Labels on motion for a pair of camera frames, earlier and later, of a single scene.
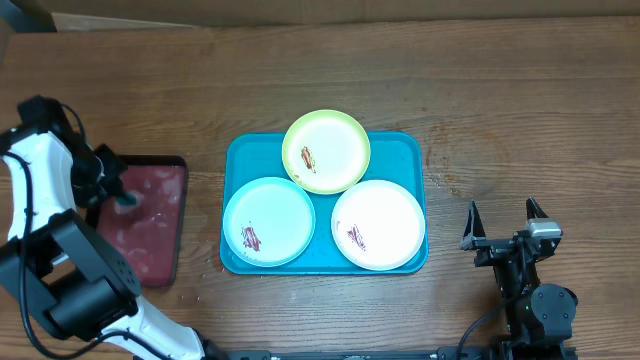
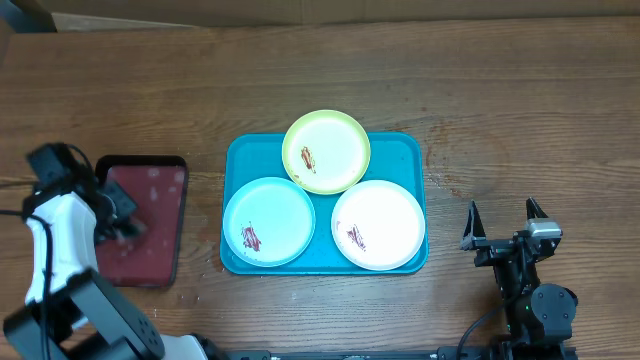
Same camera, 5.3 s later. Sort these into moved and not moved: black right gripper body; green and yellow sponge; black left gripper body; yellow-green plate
Moved: black left gripper body; green and yellow sponge
Not moved: black right gripper body; yellow-green plate
